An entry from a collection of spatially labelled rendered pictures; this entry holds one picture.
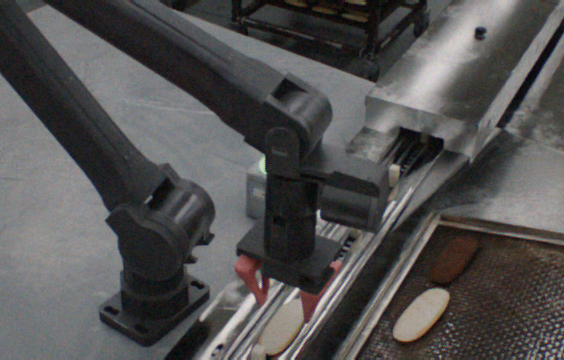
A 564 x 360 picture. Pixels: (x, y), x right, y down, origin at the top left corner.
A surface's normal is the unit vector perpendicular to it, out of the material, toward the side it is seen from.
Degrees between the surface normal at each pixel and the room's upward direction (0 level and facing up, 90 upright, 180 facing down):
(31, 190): 0
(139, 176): 48
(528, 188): 0
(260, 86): 23
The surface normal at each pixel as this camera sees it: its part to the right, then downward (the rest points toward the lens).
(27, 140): 0.04, -0.82
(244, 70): 0.40, -0.66
